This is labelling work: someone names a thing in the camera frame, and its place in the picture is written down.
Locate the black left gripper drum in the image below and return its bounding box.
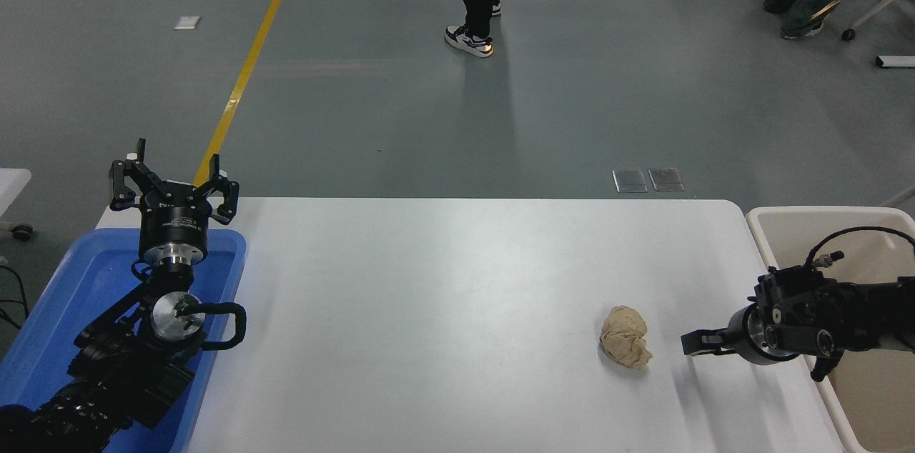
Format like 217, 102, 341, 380
139, 185, 215, 249

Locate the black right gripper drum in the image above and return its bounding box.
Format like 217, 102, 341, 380
725, 309, 753, 361

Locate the tan paper ball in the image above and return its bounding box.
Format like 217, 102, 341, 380
599, 305, 653, 371

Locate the white cart with caster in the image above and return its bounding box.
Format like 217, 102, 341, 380
0, 168, 34, 242

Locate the blue plastic tray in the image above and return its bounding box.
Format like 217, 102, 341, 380
0, 227, 247, 453

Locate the large pale bin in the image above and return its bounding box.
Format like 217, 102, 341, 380
746, 206, 915, 453

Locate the metal floor plate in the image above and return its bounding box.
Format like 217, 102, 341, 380
613, 169, 648, 194
648, 167, 685, 192

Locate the thin black cable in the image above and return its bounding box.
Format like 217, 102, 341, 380
0, 264, 31, 331

